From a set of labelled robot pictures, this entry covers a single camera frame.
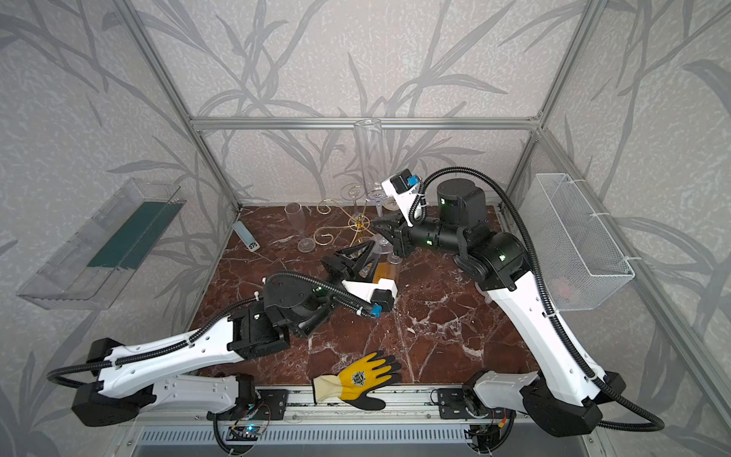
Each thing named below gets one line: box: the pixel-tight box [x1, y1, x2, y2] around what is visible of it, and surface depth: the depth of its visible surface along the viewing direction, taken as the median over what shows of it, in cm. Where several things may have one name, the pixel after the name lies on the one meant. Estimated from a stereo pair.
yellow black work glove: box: [312, 350, 403, 411], surface depth 77 cm
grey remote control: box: [232, 220, 261, 253], surface depth 108 cm
